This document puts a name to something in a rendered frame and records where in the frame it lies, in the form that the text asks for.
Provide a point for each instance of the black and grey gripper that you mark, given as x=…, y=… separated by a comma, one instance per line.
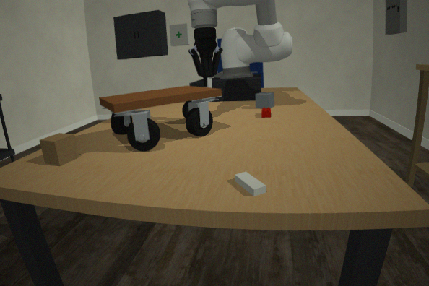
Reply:
x=207, y=67

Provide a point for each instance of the red toy brick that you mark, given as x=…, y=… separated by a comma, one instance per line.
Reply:
x=266, y=113

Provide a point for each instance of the wooden dolly on casters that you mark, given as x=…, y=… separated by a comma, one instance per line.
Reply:
x=144, y=134

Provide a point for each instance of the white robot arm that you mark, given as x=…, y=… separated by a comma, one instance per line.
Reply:
x=268, y=43

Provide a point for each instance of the brown cube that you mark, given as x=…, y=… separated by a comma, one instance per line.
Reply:
x=59, y=149

